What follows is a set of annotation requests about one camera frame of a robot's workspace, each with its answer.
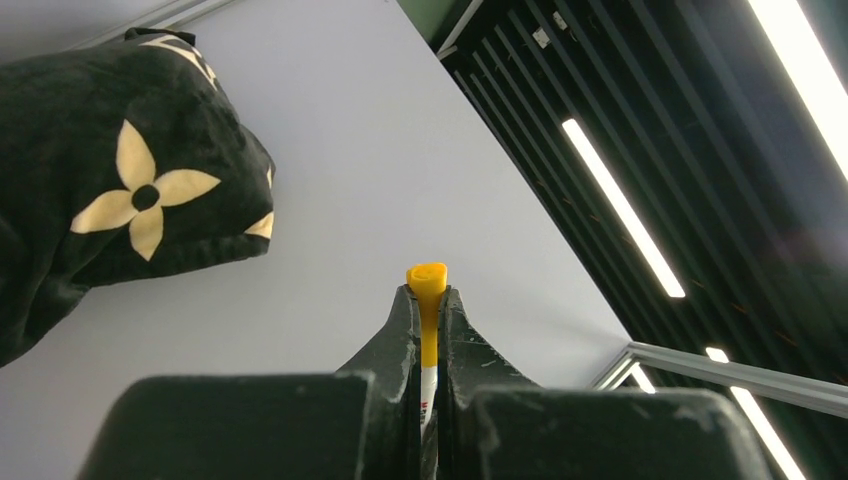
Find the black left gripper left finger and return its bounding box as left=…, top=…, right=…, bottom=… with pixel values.
left=79, top=286, right=422, bottom=479

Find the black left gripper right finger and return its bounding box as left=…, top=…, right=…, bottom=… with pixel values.
left=437, top=288, right=771, bottom=479

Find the yellow marker cap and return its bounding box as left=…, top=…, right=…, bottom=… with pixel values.
left=406, top=263, right=448, bottom=368

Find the white marker pen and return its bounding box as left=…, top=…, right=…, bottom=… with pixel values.
left=420, top=366, right=438, bottom=437

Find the ceiling light strip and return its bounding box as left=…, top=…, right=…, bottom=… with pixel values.
left=562, top=119, right=686, bottom=299
left=705, top=346, right=807, bottom=479
left=748, top=0, right=847, bottom=175

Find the black floral pillow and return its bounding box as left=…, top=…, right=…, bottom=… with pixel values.
left=1, top=27, right=276, bottom=364

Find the grey aluminium frame bar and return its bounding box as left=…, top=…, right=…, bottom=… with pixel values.
left=589, top=342, right=847, bottom=418

